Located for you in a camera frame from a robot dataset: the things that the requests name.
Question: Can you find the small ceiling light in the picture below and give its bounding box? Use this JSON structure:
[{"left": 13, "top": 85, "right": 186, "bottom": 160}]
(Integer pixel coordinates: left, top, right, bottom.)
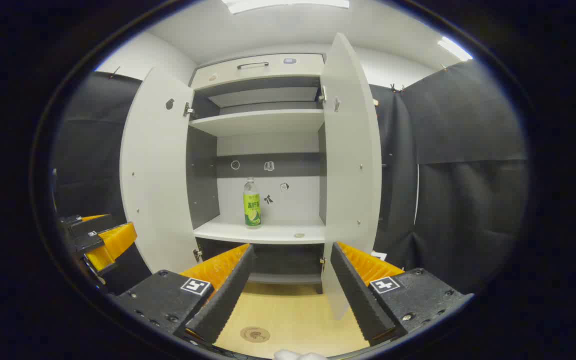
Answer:
[{"left": 437, "top": 36, "right": 474, "bottom": 63}]

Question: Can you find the green label bottle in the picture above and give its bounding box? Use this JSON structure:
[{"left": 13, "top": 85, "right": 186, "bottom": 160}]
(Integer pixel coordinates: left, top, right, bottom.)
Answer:
[{"left": 243, "top": 176, "right": 263, "bottom": 230}]

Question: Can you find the black backdrop cloth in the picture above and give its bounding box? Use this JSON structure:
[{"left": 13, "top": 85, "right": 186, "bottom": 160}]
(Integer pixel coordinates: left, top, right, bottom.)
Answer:
[{"left": 50, "top": 59, "right": 530, "bottom": 297}]

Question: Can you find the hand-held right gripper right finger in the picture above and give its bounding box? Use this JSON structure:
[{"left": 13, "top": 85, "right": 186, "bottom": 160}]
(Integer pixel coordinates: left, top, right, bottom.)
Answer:
[{"left": 330, "top": 241, "right": 469, "bottom": 347}]

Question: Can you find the long ceiling light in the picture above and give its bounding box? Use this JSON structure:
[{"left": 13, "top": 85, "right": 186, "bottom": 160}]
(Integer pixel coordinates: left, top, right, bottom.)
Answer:
[{"left": 220, "top": 0, "right": 351, "bottom": 15}]

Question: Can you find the round brown coaster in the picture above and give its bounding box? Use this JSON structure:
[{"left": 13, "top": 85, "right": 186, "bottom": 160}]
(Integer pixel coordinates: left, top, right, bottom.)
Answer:
[{"left": 240, "top": 326, "right": 272, "bottom": 344}]

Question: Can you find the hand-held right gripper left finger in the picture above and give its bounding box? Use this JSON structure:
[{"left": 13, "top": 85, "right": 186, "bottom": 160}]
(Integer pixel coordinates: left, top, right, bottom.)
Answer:
[{"left": 110, "top": 243, "right": 258, "bottom": 346}]

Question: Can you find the white cabinet door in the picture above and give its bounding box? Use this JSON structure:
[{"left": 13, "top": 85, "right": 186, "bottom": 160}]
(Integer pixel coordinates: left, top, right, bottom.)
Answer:
[
  {"left": 119, "top": 67, "right": 202, "bottom": 275},
  {"left": 319, "top": 32, "right": 384, "bottom": 321}
]

